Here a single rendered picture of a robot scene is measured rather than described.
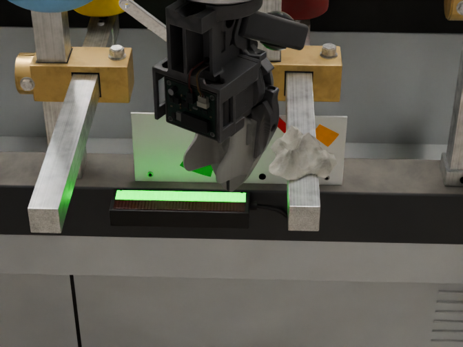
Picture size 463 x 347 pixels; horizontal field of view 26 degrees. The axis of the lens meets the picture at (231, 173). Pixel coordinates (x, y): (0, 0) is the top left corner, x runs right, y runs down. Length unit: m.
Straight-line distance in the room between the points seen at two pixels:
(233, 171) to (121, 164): 0.41
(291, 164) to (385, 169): 0.33
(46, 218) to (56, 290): 0.73
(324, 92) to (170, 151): 0.20
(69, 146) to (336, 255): 0.46
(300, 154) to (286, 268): 0.39
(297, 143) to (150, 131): 0.26
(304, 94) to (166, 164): 0.22
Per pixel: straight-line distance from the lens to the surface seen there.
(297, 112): 1.10
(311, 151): 1.02
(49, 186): 1.00
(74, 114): 1.12
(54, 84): 1.21
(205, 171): 1.25
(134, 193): 1.24
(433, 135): 1.50
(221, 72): 0.84
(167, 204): 1.22
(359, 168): 1.30
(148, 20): 1.09
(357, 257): 1.37
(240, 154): 0.91
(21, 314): 1.76
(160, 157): 1.24
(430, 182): 1.29
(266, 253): 1.36
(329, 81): 1.18
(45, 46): 1.19
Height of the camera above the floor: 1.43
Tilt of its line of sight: 35 degrees down
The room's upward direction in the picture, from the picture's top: straight up
